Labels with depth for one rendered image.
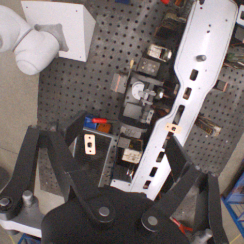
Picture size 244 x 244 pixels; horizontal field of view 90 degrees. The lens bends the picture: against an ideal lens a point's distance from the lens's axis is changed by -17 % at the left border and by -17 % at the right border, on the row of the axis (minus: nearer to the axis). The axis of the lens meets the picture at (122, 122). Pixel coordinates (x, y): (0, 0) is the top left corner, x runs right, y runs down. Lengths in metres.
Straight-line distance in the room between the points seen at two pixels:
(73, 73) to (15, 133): 1.72
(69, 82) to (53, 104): 0.22
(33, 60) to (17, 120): 1.69
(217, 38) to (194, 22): 0.13
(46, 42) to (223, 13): 0.84
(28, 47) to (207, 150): 1.32
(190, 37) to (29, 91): 1.88
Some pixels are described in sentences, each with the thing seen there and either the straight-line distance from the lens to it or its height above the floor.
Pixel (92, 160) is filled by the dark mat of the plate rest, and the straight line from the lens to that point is 0.61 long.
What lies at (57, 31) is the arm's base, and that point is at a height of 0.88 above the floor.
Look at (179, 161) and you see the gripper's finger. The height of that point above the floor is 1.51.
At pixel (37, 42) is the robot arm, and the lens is 0.80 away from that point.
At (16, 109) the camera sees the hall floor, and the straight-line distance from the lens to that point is 2.33.
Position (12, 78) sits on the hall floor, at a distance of 2.27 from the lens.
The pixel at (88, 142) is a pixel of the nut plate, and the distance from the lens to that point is 0.57.
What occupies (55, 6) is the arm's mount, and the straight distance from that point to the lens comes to 0.85.
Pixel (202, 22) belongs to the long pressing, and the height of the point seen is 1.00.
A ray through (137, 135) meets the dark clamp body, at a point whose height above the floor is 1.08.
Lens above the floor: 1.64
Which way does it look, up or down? 70 degrees down
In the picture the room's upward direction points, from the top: 169 degrees counter-clockwise
